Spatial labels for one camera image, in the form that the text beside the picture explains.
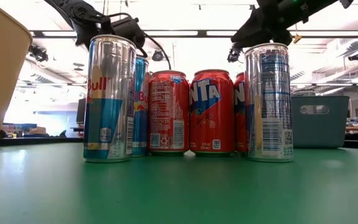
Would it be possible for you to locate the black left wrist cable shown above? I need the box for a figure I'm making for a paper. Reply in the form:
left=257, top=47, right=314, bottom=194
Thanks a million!
left=141, top=30, right=172, bottom=71

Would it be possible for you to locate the red Fanta can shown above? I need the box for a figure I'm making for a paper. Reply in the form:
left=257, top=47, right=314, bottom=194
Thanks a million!
left=147, top=70, right=191, bottom=157
left=233, top=72, right=249, bottom=154
left=189, top=68, right=236, bottom=157

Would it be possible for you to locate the white Celsius Arctic Vibe can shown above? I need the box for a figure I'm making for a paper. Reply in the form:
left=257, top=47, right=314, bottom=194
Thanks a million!
left=291, top=89, right=316, bottom=97

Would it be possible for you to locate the silver light-blue Red Bull can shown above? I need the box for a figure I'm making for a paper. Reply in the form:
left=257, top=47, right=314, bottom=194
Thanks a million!
left=244, top=42, right=294, bottom=163
left=83, top=34, right=137, bottom=164

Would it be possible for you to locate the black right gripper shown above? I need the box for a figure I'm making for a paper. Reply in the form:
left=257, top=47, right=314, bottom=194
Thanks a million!
left=231, top=0, right=309, bottom=49

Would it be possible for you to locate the teal plastic basket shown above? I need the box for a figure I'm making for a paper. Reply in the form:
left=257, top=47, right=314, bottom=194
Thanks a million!
left=291, top=95, right=350, bottom=149

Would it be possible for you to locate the black overhead rig camera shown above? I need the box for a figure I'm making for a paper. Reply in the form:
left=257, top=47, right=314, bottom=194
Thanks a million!
left=227, top=46, right=244, bottom=63
left=152, top=49, right=165, bottom=62
left=28, top=45, right=49, bottom=63

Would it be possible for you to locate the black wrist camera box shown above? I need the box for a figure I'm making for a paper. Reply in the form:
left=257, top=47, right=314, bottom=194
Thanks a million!
left=109, top=15, right=146, bottom=48

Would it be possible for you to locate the black table edge strip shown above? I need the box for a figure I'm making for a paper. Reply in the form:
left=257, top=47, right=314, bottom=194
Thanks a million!
left=0, top=136, right=358, bottom=149

